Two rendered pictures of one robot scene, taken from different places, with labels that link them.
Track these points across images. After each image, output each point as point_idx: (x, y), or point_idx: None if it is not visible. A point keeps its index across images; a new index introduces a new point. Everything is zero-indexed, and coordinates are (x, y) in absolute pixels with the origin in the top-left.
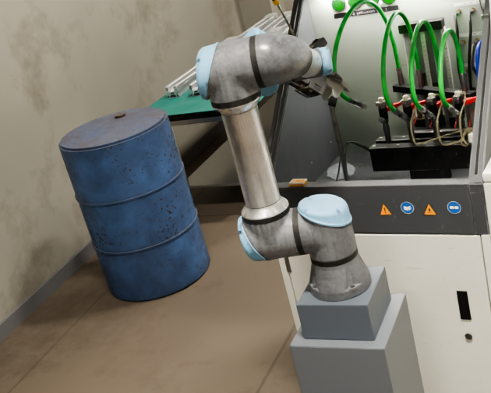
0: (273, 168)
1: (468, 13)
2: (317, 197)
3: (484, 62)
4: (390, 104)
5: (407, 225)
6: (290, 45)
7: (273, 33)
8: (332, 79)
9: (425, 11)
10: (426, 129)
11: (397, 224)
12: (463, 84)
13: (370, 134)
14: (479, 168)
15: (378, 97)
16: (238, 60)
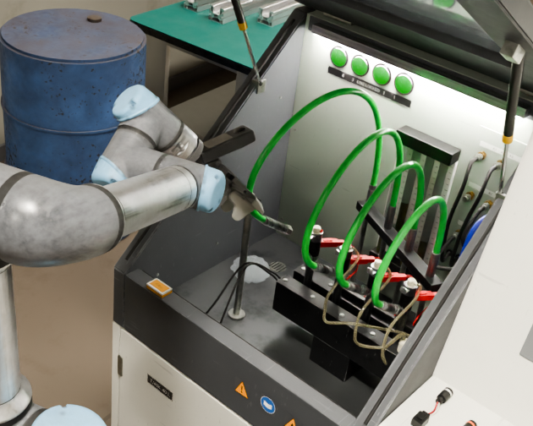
0: (142, 248)
1: (493, 163)
2: (74, 415)
3: (462, 265)
4: (306, 260)
5: (261, 423)
6: (65, 223)
7: (48, 189)
8: (240, 194)
9: (441, 128)
10: None
11: (250, 413)
12: (431, 267)
13: None
14: (373, 419)
15: (343, 196)
16: None
